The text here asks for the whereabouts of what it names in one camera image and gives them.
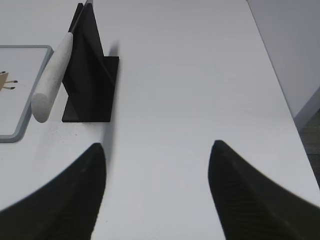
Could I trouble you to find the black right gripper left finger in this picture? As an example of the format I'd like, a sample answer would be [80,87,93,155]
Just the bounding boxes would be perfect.
[0,143,107,240]

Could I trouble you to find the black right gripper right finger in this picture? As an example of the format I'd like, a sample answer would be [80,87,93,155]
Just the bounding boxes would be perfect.
[208,140,320,240]

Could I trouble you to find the white handled kitchen knife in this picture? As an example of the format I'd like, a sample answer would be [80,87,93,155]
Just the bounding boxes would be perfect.
[30,0,94,124]

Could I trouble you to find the black knife stand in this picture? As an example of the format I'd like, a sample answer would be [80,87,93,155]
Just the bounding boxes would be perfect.
[62,0,120,123]

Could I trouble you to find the white grey-rimmed cutting board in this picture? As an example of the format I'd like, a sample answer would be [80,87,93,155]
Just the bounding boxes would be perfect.
[0,45,53,143]

